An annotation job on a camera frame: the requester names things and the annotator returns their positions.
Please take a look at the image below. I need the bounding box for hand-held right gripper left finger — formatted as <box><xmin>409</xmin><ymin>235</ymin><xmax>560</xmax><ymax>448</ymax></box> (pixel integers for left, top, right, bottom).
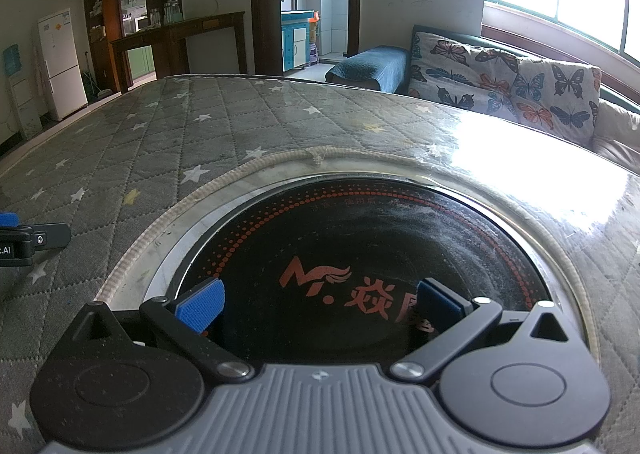
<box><xmin>60</xmin><ymin>278</ymin><xmax>255</xmax><ymax>382</ymax></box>

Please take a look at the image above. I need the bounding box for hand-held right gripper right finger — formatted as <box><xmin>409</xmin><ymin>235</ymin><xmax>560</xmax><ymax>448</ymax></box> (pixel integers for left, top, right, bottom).
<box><xmin>389</xmin><ymin>278</ymin><xmax>583</xmax><ymax>382</ymax></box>

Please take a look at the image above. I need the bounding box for black round induction cooktop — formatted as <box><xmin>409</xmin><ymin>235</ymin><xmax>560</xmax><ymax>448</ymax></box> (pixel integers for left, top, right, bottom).
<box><xmin>177</xmin><ymin>175</ymin><xmax>555</xmax><ymax>367</ymax></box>

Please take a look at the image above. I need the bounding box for mop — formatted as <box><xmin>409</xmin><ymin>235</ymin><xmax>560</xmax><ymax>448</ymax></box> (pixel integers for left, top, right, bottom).
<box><xmin>82</xmin><ymin>54</ymin><xmax>115</xmax><ymax>100</ymax></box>

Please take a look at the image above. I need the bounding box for white refrigerator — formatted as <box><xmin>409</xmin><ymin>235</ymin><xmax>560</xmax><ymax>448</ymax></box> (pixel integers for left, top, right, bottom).
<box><xmin>36</xmin><ymin>8</ymin><xmax>90</xmax><ymax>122</ymax></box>

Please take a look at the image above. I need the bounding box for butterfly print cushion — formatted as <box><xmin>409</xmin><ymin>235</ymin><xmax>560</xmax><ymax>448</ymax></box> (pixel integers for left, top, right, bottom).
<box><xmin>407</xmin><ymin>25</ymin><xmax>602</xmax><ymax>147</ymax></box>

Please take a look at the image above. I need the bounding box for white cushion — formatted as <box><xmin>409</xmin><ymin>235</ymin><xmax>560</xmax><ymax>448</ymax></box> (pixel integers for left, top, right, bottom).
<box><xmin>592</xmin><ymin>98</ymin><xmax>640</xmax><ymax>167</ymax></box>

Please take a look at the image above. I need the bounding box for dark wooden console table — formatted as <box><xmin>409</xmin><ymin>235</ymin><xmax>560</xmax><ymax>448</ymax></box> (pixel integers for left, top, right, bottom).
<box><xmin>110</xmin><ymin>11</ymin><xmax>248</xmax><ymax>94</ymax></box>

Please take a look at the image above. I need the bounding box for teal sofa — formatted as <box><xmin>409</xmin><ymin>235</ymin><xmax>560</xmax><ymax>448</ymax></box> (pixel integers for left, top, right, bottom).
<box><xmin>325</xmin><ymin>24</ymin><xmax>640</xmax><ymax>169</ymax></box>

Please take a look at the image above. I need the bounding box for blue and white cabinet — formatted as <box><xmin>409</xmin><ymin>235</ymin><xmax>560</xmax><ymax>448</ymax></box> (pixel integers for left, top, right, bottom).
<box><xmin>281</xmin><ymin>10</ymin><xmax>321</xmax><ymax>72</ymax></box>

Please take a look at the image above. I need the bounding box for wooden door frame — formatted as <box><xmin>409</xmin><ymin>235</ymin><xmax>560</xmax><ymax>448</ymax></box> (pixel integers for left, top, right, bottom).
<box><xmin>249</xmin><ymin>0</ymin><xmax>362</xmax><ymax>77</ymax></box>

